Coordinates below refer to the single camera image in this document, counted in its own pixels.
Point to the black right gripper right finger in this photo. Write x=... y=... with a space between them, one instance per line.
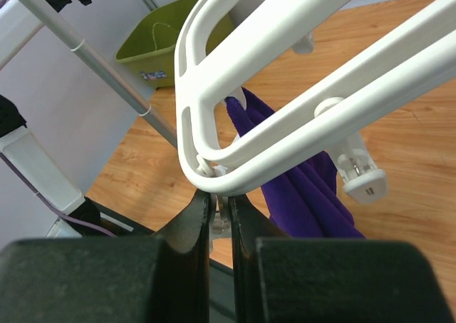
x=278 y=278

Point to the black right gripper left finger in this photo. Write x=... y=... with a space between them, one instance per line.
x=49 y=280

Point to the purple cloth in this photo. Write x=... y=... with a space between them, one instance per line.
x=303 y=202

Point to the white clip sock hanger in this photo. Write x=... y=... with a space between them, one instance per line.
x=416 y=144

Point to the green plastic laundry basket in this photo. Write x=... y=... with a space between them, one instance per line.
x=148 y=52

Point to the white and grey drying rack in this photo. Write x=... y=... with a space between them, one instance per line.
x=82 y=49

